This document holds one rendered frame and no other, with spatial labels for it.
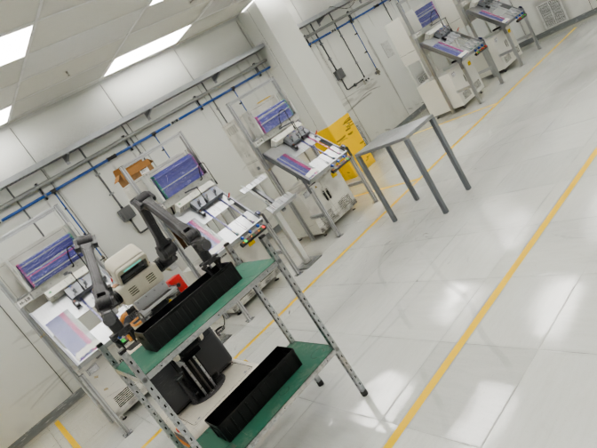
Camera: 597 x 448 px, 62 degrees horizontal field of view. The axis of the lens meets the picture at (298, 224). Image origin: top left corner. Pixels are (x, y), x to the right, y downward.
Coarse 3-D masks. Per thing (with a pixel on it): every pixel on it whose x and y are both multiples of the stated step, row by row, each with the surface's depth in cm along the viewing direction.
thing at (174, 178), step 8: (184, 160) 521; (192, 160) 526; (168, 168) 510; (176, 168) 515; (184, 168) 520; (192, 168) 525; (200, 168) 530; (152, 176) 502; (160, 176) 504; (168, 176) 509; (176, 176) 513; (184, 176) 518; (192, 176) 523; (200, 176) 528; (160, 184) 503; (168, 184) 508; (176, 184) 512; (184, 184) 517; (160, 192) 509; (168, 192) 507; (176, 192) 511
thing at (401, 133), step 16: (400, 128) 480; (416, 128) 441; (368, 144) 500; (384, 144) 455; (448, 144) 462; (416, 160) 439; (368, 176) 494; (464, 176) 469; (416, 192) 526; (432, 192) 448
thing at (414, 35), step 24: (432, 0) 792; (408, 24) 760; (432, 24) 787; (408, 48) 788; (432, 48) 761; (456, 48) 759; (432, 72) 780; (456, 72) 778; (480, 72) 807; (432, 96) 809; (456, 96) 780
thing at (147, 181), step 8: (176, 136) 525; (160, 144) 514; (144, 152) 504; (152, 152) 512; (136, 160) 498; (200, 160) 530; (144, 176) 498; (152, 184) 497; (152, 192) 508; (160, 200) 506; (264, 216) 515; (248, 320) 491
